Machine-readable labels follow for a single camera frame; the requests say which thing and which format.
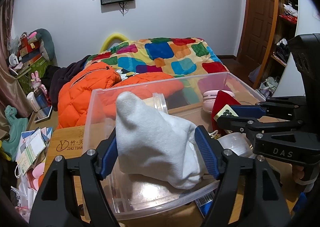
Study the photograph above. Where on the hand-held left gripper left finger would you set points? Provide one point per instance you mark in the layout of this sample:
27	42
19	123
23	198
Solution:
110	151

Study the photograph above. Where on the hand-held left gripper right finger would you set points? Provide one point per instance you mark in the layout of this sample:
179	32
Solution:
206	151

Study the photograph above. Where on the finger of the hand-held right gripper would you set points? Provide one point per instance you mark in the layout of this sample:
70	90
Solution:
246	111
275	141

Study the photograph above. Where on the dotted mahjong tile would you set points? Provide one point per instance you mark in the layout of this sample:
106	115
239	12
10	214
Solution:
227	111

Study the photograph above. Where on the clear plastic storage box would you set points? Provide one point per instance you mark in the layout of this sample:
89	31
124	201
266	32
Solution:
100	116

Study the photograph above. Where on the pink round case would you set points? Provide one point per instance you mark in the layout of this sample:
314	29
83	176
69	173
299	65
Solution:
208	100

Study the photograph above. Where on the white sock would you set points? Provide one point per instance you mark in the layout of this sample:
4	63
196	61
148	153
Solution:
155	141

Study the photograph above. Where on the cream plastic jar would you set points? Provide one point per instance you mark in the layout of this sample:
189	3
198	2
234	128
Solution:
158	103

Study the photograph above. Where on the person's right hand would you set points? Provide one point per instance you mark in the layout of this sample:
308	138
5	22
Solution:
298	173

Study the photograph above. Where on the white bag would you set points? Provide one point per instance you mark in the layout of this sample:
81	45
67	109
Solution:
268	84

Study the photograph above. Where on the wooden wardrobe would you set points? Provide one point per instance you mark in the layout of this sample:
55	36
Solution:
275	41

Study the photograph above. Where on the orange puffer jacket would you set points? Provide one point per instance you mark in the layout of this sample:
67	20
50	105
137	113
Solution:
82	91

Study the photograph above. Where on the silver tablet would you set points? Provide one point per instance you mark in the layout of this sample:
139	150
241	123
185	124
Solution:
43	113

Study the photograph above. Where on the pile of papers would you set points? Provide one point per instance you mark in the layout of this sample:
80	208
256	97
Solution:
32	146

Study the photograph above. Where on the brown wooden door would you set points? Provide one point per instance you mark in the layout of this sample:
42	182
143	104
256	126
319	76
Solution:
260	16

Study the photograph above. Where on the blue bottle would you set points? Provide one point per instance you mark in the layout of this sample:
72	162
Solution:
41	99

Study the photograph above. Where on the dark cloth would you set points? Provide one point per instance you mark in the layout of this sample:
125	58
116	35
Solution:
60	79

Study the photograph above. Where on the white bottle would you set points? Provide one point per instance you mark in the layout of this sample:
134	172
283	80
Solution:
32	101

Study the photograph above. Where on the green dinosaur plush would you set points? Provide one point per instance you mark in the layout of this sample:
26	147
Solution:
16	129

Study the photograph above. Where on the colourful checked blanket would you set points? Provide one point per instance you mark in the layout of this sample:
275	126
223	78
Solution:
160	54

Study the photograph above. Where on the pink rabbit figure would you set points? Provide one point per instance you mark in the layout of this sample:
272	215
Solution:
36	79

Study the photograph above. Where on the green storage box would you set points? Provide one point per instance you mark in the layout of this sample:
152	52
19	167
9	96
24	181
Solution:
32	74

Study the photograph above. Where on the yellow foam tube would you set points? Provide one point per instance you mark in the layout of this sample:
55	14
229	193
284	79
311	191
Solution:
112	36

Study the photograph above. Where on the small white fan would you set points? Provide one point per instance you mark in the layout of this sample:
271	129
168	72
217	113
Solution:
13	60

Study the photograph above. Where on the brown curtain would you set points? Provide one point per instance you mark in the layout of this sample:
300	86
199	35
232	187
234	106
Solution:
6	41

